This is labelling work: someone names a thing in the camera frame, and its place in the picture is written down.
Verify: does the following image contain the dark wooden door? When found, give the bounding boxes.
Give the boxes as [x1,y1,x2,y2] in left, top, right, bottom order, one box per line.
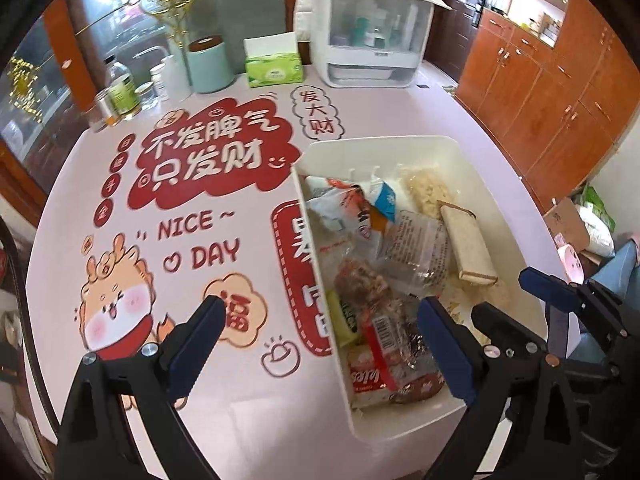
[425,0,498,83]

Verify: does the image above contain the white cosmetic organizer box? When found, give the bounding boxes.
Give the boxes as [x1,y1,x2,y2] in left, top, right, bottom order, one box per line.
[294,0,453,88]

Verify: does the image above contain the clear printed snack packet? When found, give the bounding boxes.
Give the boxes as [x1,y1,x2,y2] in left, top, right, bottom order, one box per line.
[380,210,451,296]

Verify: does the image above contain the orange wooden cabinets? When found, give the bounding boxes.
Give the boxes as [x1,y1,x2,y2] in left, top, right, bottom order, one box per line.
[457,0,640,198]

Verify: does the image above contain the small gold hanging ornament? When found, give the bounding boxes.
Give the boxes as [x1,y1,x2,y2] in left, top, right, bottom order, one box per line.
[7,57,41,116]

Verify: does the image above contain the green plastic bag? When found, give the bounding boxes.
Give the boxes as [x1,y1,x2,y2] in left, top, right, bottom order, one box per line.
[582,185,616,226]

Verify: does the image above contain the translucent plastic bottle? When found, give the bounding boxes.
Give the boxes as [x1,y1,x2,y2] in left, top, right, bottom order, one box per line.
[162,55,193,103]

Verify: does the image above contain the cardboard box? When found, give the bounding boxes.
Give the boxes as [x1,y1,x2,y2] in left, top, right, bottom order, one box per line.
[542,197,591,256]

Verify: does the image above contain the green tissue box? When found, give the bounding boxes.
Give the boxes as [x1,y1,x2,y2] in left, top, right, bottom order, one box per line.
[244,31,305,86]

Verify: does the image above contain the brown nut snack packet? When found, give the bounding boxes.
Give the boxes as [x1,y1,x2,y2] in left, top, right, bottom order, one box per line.
[332,257,396,311]

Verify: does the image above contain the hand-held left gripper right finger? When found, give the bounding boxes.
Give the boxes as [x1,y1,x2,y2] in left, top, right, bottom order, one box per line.
[416,296,588,480]

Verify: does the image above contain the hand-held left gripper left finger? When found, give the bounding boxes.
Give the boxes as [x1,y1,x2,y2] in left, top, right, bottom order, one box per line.
[56,296,227,480]

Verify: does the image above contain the clear packet red strip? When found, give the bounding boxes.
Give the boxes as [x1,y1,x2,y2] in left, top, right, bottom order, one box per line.
[360,310,426,391]

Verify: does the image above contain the frosted glass door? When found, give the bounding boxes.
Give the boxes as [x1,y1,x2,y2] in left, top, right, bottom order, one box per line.
[75,0,301,86]

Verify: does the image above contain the beige wafer bar packet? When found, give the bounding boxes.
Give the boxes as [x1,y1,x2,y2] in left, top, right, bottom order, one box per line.
[437,200,498,283]

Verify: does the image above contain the small glass jar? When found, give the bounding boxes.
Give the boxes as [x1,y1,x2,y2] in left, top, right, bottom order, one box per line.
[135,82,160,111]

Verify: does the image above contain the pink round object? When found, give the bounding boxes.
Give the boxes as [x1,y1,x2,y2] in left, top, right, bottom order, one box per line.
[559,244,585,281]

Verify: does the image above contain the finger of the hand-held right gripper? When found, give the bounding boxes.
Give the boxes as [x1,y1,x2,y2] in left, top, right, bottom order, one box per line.
[519,266,630,346]
[471,301,548,358]

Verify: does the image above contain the orange white snack packet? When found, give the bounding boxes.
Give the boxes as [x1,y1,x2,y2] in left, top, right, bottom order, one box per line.
[305,175,381,241]

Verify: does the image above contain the white plastic bag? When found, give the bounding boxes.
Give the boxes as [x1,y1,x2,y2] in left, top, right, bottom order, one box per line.
[575,202,616,256]

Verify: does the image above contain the person's blue jeans leg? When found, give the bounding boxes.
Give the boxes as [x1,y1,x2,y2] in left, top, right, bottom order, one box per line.
[570,240,640,361]

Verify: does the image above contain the small white pill bottle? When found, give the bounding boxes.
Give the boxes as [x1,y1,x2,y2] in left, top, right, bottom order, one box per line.
[150,64,171,102]

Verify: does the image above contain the teal canister brown lid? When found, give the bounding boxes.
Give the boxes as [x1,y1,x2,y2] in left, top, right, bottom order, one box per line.
[186,36,237,93]

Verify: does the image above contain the white plastic bin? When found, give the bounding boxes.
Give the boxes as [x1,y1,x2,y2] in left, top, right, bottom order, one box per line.
[291,135,546,437]

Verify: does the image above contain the glass bottle green label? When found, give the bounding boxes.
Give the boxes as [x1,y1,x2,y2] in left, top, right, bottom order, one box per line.
[102,55,141,120]

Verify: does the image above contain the jar with orange content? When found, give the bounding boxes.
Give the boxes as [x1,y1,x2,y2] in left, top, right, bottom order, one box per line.
[95,91,121,128]

